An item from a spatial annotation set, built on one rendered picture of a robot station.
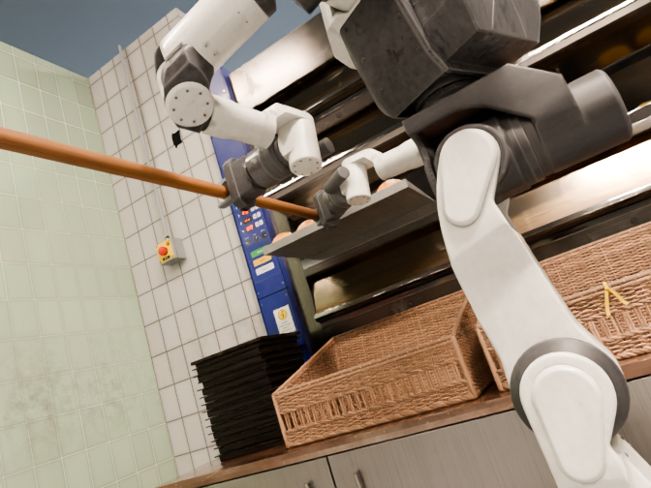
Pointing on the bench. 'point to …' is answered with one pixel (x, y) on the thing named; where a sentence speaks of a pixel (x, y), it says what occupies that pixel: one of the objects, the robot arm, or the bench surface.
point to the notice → (284, 320)
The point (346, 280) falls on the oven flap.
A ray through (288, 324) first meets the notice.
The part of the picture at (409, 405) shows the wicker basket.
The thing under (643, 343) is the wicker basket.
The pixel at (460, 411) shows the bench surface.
